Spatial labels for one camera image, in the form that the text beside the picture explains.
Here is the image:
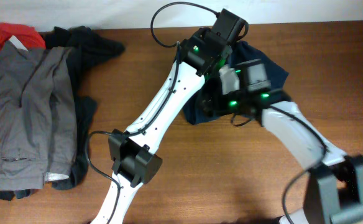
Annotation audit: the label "dark green black garment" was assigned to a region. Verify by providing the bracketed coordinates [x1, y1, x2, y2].
[0, 26, 125, 201]

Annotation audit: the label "grey trousers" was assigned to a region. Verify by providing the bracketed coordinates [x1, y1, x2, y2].
[0, 41, 77, 191]

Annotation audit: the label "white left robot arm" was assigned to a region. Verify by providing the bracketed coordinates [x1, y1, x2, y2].
[93, 9, 249, 223]

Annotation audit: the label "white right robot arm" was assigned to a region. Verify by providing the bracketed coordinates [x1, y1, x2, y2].
[201, 59, 363, 224]

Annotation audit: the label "red garment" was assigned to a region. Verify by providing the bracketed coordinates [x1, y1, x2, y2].
[0, 22, 46, 50]

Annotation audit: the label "navy blue shorts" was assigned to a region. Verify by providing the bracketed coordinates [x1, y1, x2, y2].
[182, 41, 290, 125]

